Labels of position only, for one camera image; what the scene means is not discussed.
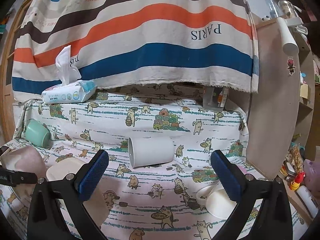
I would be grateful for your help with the striped Paris blanket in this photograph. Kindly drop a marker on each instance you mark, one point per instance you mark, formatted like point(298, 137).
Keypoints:
point(119, 43)

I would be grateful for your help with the white bottle on shelf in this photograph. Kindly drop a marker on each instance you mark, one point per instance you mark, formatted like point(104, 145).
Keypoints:
point(288, 43)

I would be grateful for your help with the wooden bed frame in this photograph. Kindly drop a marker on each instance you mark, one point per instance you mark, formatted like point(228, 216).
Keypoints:
point(7, 52)

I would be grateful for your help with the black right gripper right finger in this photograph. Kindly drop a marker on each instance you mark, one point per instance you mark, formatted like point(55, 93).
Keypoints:
point(273, 221)

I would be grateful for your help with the white mug with pink lid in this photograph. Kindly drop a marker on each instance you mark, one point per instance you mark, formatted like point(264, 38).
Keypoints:
point(215, 199)

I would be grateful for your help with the wooden cabinet side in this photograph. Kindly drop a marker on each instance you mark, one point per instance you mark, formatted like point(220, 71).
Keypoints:
point(282, 110)

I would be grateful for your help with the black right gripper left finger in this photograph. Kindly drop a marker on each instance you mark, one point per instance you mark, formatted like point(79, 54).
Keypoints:
point(45, 220)

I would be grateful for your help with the pink and white cup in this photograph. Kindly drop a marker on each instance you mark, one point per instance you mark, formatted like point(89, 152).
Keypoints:
point(26, 159)

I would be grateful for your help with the small carton under blanket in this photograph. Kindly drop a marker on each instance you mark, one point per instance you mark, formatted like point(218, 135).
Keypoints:
point(214, 98)

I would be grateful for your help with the mint green cup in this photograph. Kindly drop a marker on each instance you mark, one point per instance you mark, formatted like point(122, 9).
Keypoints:
point(37, 134)

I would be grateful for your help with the white cylindrical cup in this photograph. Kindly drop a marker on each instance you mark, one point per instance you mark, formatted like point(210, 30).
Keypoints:
point(150, 151)

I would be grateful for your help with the wet wipes pack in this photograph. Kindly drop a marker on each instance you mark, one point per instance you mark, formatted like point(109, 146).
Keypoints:
point(72, 88)

